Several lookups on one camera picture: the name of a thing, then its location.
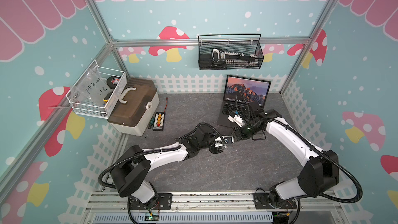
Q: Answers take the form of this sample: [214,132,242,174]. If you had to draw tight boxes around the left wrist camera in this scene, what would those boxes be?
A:
[222,136,235,145]

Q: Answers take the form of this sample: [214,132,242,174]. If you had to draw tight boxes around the grey laptop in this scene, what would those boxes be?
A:
[218,75,271,128]

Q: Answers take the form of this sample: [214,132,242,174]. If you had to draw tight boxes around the black board yellow connectors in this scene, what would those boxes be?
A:
[152,112,165,131]

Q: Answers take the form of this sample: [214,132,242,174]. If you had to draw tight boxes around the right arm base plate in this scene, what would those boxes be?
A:
[253,192,297,211]

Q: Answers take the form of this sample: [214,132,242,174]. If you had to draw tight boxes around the black wireless mouse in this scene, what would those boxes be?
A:
[209,143,223,154]

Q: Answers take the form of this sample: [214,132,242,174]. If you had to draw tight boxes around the aluminium mounting rail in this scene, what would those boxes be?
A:
[84,191,342,213]

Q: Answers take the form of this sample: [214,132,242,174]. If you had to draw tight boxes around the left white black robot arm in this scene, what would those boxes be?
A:
[97,122,226,209]

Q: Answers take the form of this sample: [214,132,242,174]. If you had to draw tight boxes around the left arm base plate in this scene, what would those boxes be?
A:
[130,193,173,211]

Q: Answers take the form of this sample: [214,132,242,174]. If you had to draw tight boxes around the black mesh wall basket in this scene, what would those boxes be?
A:
[198,34,264,70]

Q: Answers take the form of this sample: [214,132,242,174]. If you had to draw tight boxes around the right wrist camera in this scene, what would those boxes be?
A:
[228,115,246,127]

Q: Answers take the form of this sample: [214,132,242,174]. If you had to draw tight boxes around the socket set in basket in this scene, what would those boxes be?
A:
[210,48,258,67]

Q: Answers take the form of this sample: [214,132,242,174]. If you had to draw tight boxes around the brown lid storage box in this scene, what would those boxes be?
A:
[108,78,160,136]

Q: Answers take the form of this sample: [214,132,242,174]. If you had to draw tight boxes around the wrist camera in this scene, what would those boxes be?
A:
[228,115,246,127]
[222,136,235,145]

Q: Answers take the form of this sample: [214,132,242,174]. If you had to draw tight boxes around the black tape roll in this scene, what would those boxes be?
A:
[106,76,120,90]

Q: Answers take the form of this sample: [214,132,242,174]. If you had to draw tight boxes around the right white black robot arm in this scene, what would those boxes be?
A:
[228,102,363,208]

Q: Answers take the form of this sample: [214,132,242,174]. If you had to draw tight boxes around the yellow tool in basket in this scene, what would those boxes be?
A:
[103,94,111,103]

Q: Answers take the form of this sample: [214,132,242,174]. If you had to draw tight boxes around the green handled screwdriver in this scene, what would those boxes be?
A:
[147,118,154,129]

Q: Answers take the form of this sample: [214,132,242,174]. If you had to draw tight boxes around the clear labelled plastic bag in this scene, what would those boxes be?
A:
[73,68,110,106]

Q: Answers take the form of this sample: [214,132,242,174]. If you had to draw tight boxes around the white wire wall basket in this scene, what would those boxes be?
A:
[66,60,127,119]

